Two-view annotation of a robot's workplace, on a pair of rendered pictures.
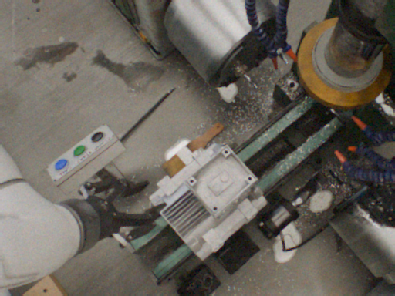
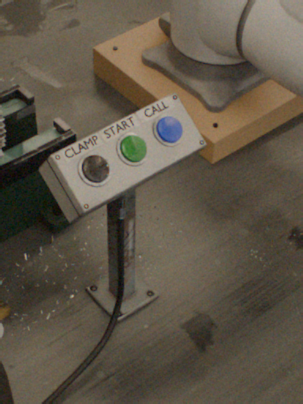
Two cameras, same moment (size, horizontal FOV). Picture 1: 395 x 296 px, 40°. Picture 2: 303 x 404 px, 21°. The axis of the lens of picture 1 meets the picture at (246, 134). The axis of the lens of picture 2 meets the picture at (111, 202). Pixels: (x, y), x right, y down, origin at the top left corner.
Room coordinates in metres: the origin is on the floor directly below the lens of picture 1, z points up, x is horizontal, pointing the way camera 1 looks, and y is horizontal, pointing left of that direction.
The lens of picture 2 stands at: (0.85, 0.47, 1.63)
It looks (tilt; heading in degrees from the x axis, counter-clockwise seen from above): 45 degrees down; 192
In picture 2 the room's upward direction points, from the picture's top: 1 degrees counter-clockwise
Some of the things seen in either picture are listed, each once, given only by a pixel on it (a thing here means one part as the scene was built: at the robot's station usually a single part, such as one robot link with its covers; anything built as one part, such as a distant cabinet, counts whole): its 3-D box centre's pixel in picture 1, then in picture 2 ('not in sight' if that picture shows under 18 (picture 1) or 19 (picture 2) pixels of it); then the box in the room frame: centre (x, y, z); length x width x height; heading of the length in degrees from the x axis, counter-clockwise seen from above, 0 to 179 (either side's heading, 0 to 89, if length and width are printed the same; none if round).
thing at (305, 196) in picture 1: (309, 190); not in sight; (0.21, -0.15, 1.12); 0.04 x 0.03 x 0.26; 139
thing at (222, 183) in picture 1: (221, 183); not in sight; (0.20, 0.04, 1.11); 0.12 x 0.11 x 0.07; 140
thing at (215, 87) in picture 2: not in sight; (208, 45); (-0.26, 0.41, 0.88); 0.22 x 0.18 x 0.06; 50
